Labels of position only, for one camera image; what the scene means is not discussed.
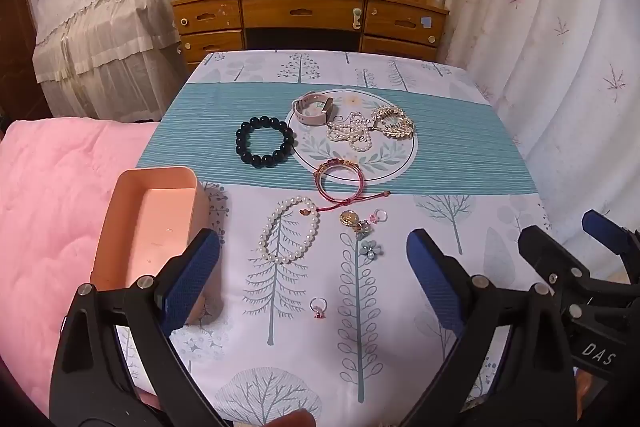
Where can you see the wooden desk with drawers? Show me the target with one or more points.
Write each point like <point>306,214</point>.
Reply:
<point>300,9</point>

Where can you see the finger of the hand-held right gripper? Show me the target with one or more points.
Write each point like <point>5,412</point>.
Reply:
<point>555,257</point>
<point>612,232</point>

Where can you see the gold round pendant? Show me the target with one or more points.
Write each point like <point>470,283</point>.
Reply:
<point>348,218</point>

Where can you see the blue flower hair clip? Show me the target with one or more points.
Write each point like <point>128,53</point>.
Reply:
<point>371,249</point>

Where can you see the white lace furniture cover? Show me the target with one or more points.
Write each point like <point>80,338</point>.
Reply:
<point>100,7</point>

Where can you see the peach plastic box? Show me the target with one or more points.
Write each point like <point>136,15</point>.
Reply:
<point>150,227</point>

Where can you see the tree print tablecloth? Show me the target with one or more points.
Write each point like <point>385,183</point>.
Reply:
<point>280,72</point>

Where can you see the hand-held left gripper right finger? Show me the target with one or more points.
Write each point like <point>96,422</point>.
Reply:
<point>435,277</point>

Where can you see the white leaf print curtain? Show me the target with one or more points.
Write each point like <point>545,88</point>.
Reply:
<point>550,57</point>

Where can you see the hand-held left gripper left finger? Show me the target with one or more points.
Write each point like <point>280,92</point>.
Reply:
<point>192,272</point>

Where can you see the pink quilted blanket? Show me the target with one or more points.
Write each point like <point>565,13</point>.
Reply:
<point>50,207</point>

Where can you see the brown wooden door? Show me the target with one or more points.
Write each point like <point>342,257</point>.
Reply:
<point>17,42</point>

